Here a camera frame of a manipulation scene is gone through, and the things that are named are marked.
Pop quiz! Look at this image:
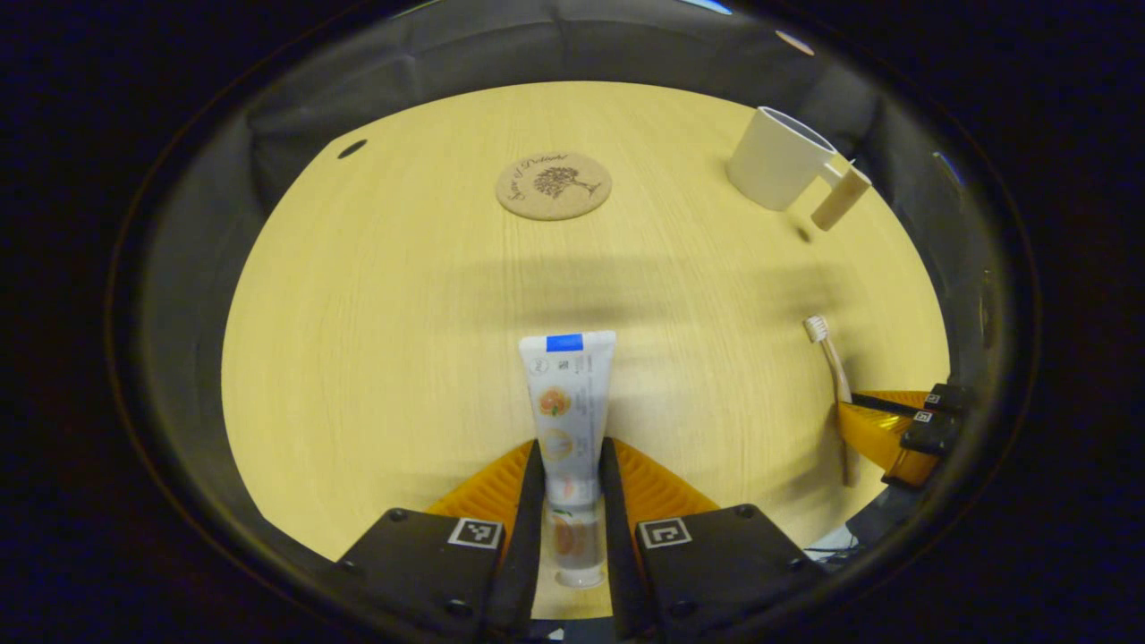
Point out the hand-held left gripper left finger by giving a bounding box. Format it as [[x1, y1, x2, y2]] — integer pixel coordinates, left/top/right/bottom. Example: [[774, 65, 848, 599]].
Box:
[[335, 438, 547, 640]]

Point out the beige toothbrush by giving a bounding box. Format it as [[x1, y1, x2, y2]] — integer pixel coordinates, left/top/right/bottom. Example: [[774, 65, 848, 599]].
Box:
[[802, 315, 861, 488]]

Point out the white toothpaste tube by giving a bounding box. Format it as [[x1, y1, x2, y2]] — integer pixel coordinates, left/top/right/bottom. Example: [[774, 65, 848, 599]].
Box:
[[519, 331, 618, 589]]

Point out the round cork coaster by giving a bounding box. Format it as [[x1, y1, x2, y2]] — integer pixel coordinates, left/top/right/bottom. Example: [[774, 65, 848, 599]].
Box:
[[496, 152, 614, 222]]

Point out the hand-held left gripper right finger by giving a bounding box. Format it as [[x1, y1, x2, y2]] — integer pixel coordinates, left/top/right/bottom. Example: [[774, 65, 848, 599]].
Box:
[[598, 436, 828, 640]]

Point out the white cup with wooden handle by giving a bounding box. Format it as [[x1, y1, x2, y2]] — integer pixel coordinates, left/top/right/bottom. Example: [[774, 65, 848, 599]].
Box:
[[725, 106, 873, 233]]

